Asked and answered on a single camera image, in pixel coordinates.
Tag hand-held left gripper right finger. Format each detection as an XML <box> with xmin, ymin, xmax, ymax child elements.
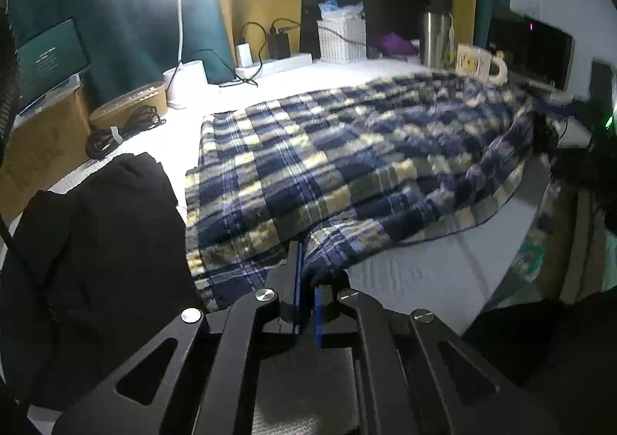
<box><xmin>313</xmin><ymin>271</ymin><xmax>560</xmax><ymax>435</ymax></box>

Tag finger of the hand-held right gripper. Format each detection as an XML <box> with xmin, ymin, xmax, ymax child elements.
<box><xmin>530</xmin><ymin>114</ymin><xmax>560</xmax><ymax>157</ymax></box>

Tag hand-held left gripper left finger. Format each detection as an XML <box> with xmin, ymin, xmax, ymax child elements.
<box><xmin>53</xmin><ymin>241</ymin><xmax>305</xmax><ymax>435</ymax></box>

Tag plaid pants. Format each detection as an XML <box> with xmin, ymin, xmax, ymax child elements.
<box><xmin>184</xmin><ymin>70</ymin><xmax>543</xmax><ymax>313</ymax></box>

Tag black pants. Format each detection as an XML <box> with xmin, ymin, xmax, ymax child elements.
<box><xmin>0</xmin><ymin>153</ymin><xmax>208</xmax><ymax>411</ymax></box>

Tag black computer tower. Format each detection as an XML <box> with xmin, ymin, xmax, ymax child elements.
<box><xmin>511</xmin><ymin>17</ymin><xmax>574</xmax><ymax>84</ymax></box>

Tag white mug with yellow print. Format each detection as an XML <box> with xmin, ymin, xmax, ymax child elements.
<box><xmin>455</xmin><ymin>44</ymin><xmax>509</xmax><ymax>81</ymax></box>

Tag steel tumbler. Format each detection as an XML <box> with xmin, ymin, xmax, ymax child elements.
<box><xmin>418</xmin><ymin>11</ymin><xmax>454</xmax><ymax>67</ymax></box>

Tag purple cloth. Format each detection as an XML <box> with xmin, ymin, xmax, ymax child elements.
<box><xmin>369</xmin><ymin>32</ymin><xmax>418</xmax><ymax>57</ymax></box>

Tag white power strip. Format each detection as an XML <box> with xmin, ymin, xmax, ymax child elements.
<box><xmin>235</xmin><ymin>52</ymin><xmax>313</xmax><ymax>79</ymax></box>

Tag white woven basket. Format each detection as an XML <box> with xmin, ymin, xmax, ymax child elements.
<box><xmin>317</xmin><ymin>15</ymin><xmax>368</xmax><ymax>62</ymax></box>

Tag white desk lamp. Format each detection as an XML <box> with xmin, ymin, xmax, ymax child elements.
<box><xmin>131</xmin><ymin>0</ymin><xmax>238</xmax><ymax>110</ymax></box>

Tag black charger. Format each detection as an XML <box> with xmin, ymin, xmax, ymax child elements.
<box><xmin>267</xmin><ymin>27</ymin><xmax>291</xmax><ymax>59</ymax></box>

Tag blue face masks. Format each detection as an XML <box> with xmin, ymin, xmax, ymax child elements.
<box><xmin>318</xmin><ymin>0</ymin><xmax>364</xmax><ymax>21</ymax></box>

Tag beige lidded food container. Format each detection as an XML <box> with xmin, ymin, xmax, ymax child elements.
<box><xmin>89</xmin><ymin>81</ymin><xmax>169</xmax><ymax>132</ymax></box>

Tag cardboard box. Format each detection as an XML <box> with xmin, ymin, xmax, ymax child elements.
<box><xmin>0</xmin><ymin>83</ymin><xmax>97</xmax><ymax>219</ymax></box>

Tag white tablet stand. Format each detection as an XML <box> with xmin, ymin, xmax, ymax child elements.
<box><xmin>14</xmin><ymin>73</ymin><xmax>80</xmax><ymax>118</ymax></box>

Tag tablet with green screen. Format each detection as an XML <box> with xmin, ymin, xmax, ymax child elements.
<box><xmin>13</xmin><ymin>18</ymin><xmax>92</xmax><ymax>113</ymax></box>

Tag coiled black cable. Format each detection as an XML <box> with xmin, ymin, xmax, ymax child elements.
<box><xmin>86</xmin><ymin>105</ymin><xmax>167</xmax><ymax>161</ymax></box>

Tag black braided cable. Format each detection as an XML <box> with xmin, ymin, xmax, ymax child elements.
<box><xmin>0</xmin><ymin>218</ymin><xmax>54</xmax><ymax>320</ymax></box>

